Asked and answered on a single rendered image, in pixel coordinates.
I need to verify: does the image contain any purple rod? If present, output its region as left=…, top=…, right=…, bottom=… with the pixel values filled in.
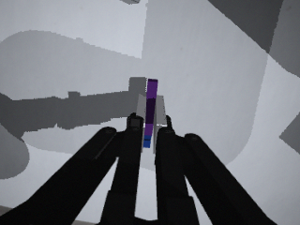
left=144, top=79, right=158, bottom=136

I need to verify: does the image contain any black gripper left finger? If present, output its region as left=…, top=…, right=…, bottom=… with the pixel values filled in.
left=0, top=94, right=146, bottom=225

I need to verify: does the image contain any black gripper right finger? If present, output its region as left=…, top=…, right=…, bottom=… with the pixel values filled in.
left=153, top=95, right=277, bottom=225

